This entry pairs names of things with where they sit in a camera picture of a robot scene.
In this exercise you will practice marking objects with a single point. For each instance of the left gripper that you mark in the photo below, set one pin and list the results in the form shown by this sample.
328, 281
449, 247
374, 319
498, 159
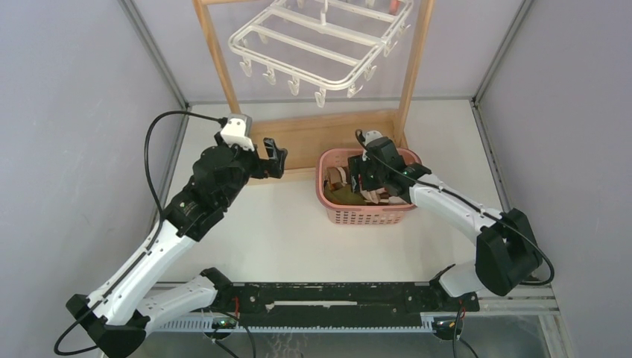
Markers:
268, 168

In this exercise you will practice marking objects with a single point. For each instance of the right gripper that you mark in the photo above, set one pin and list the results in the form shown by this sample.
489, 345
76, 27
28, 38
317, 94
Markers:
358, 166

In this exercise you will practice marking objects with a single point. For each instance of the olive orange striped sock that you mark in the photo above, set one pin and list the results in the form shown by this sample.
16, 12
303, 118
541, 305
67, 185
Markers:
344, 196

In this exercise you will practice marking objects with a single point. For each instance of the red sock with face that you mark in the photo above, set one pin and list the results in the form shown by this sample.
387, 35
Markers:
337, 177

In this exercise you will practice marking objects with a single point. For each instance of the white plastic clip hanger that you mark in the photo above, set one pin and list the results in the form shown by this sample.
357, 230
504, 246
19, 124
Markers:
331, 46

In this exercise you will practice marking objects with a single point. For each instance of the brown white striped sock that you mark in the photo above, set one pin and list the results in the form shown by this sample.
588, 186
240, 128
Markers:
376, 197

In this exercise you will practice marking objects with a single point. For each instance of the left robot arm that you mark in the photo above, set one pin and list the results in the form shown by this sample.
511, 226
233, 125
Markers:
119, 315

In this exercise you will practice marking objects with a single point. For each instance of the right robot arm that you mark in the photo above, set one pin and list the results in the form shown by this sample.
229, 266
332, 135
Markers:
506, 251

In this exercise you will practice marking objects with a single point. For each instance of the wooden hanger stand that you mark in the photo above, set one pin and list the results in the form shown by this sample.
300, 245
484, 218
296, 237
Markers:
308, 137

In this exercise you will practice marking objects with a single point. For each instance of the pink laundry basket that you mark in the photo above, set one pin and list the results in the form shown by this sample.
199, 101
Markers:
360, 215

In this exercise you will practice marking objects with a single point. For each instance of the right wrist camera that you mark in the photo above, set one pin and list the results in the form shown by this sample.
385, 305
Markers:
370, 144

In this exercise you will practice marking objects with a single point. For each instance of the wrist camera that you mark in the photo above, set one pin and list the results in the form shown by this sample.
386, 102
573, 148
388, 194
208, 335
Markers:
237, 131
370, 144

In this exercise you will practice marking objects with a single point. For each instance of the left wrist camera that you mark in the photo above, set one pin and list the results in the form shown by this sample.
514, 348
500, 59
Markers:
237, 131

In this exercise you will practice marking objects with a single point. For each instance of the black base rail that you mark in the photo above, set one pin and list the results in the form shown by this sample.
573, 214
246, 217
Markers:
337, 305

